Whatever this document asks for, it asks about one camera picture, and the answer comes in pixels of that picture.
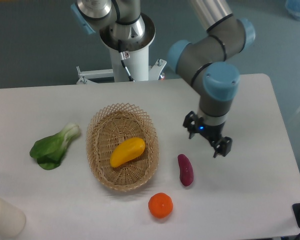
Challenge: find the yellow mango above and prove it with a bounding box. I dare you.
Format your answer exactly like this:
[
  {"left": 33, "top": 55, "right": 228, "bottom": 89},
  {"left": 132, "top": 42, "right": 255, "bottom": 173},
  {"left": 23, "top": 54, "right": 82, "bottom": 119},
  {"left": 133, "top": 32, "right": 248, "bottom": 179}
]
[{"left": 109, "top": 137, "right": 146, "bottom": 168}]

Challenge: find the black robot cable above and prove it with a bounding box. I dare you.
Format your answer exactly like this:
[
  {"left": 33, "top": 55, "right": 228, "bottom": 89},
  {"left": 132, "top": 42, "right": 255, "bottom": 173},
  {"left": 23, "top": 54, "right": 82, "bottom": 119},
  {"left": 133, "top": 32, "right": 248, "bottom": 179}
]
[{"left": 117, "top": 38, "right": 136, "bottom": 83}]

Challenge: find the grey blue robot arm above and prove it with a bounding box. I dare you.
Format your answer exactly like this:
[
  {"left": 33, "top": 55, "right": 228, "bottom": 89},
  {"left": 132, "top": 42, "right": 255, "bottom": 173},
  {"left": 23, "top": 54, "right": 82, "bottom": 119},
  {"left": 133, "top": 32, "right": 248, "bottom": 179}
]
[{"left": 70, "top": 0, "right": 256, "bottom": 156}]

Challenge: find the cream cylindrical bottle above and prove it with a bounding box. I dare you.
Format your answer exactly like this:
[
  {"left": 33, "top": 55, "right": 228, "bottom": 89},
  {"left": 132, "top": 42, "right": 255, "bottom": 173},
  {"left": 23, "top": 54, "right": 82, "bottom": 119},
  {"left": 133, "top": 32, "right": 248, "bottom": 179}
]
[{"left": 0, "top": 198, "right": 26, "bottom": 238}]

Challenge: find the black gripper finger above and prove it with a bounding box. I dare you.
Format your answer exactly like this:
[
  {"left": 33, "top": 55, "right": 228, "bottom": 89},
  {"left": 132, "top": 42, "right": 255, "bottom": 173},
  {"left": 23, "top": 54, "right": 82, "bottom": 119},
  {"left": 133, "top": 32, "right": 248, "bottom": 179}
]
[
  {"left": 182, "top": 111, "right": 199, "bottom": 139},
  {"left": 210, "top": 136, "right": 233, "bottom": 158}
]

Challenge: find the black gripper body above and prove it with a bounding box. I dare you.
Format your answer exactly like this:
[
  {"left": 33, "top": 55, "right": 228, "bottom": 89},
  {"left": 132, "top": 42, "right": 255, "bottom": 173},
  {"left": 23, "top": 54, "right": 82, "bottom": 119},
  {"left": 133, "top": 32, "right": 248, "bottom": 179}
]
[{"left": 197, "top": 117, "right": 225, "bottom": 145}]

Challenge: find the woven wicker basket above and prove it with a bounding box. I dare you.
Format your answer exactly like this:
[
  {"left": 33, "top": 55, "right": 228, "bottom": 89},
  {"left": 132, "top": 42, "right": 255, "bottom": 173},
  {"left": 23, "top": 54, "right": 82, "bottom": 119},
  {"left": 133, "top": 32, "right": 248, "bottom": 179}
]
[{"left": 86, "top": 103, "right": 159, "bottom": 192}]

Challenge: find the green bok choy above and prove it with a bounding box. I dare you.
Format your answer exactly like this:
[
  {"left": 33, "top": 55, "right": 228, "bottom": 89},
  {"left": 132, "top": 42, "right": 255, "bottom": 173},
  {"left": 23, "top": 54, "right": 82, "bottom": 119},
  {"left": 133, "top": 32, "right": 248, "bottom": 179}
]
[{"left": 29, "top": 123, "right": 81, "bottom": 171}]

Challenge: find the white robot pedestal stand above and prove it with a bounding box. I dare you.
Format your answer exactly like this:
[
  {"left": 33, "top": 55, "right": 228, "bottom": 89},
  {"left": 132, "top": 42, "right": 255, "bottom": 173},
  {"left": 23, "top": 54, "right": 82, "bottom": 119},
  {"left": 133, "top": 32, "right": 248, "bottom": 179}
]
[{"left": 76, "top": 13, "right": 167, "bottom": 84}]

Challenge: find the orange tangerine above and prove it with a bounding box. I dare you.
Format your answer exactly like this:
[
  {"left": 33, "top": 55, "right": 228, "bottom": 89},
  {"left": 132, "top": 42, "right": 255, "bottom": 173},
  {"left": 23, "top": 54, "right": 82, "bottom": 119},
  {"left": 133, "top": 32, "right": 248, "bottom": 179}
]
[{"left": 148, "top": 192, "right": 174, "bottom": 219}]

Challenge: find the purple sweet potato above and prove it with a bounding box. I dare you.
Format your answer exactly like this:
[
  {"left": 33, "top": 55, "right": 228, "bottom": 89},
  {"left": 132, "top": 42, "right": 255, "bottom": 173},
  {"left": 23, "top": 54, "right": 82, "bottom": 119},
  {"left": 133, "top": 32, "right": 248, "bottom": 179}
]
[{"left": 177, "top": 154, "right": 194, "bottom": 187}]

